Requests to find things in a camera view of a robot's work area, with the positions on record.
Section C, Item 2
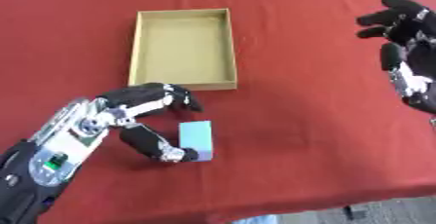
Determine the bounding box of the light blue rectangular block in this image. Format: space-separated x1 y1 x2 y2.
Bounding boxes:
177 120 215 163

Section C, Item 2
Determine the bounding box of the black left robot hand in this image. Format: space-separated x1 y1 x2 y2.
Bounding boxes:
93 82 204 164

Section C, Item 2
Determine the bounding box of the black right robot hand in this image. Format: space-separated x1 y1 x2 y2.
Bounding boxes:
354 0 436 115

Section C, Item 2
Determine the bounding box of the tan cardboard box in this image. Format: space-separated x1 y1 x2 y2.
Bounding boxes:
126 7 238 92

